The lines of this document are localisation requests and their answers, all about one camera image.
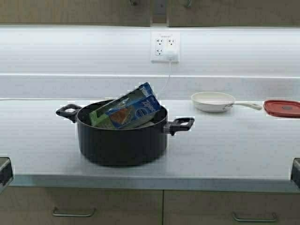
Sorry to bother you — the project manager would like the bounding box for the middle drawer metal handle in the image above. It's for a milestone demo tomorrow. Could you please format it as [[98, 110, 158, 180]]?
[[232, 212, 278, 223]]

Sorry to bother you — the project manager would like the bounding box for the white power adapter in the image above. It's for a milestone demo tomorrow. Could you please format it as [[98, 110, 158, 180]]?
[[165, 50, 179, 63]]

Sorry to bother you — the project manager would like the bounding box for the middle wooden drawer front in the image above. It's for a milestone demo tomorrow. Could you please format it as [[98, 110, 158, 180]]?
[[163, 191, 300, 225]]

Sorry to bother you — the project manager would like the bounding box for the green box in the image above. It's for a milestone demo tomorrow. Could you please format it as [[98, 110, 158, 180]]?
[[89, 110, 115, 129]]

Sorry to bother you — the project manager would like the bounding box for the left drawer metal handle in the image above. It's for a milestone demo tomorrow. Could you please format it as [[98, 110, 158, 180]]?
[[52, 207, 97, 218]]

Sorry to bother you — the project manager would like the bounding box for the drawer metal handle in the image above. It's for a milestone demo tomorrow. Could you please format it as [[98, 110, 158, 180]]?
[[232, 212, 278, 223], [52, 207, 97, 218]]

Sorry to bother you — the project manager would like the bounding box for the left wooden drawer front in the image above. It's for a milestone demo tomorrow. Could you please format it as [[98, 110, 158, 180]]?
[[0, 187, 163, 225]]

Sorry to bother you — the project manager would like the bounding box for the red plastic container lid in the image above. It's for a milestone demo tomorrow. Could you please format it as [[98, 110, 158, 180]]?
[[263, 100, 300, 118]]

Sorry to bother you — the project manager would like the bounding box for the white wall outlet plate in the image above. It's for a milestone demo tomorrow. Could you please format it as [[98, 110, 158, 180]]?
[[150, 31, 180, 63]]

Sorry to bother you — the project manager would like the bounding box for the blue Ziploc box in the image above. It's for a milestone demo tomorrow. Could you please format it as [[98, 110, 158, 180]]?
[[99, 82, 161, 129]]

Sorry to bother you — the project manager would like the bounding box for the black cooking pot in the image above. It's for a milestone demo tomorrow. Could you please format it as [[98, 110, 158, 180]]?
[[56, 100, 195, 167]]

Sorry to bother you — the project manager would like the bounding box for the wooden drawer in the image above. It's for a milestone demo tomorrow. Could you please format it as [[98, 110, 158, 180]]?
[[163, 191, 300, 225], [0, 187, 163, 225]]

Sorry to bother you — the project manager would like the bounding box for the cabinet door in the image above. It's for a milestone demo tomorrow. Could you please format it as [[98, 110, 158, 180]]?
[[0, 0, 153, 27], [166, 0, 300, 27]]

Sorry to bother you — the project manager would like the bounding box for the white frying pan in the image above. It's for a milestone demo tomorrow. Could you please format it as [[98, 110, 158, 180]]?
[[191, 91, 262, 113]]

